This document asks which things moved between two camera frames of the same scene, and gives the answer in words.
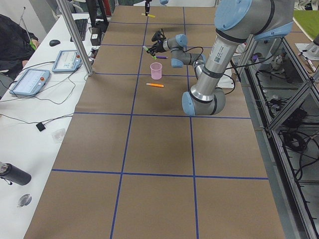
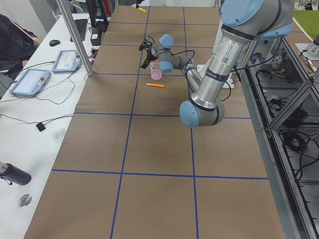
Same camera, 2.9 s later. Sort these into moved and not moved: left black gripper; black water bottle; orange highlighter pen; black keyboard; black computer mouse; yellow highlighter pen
Moved: yellow highlighter pen; left black gripper
Not moved: black computer mouse; black water bottle; orange highlighter pen; black keyboard
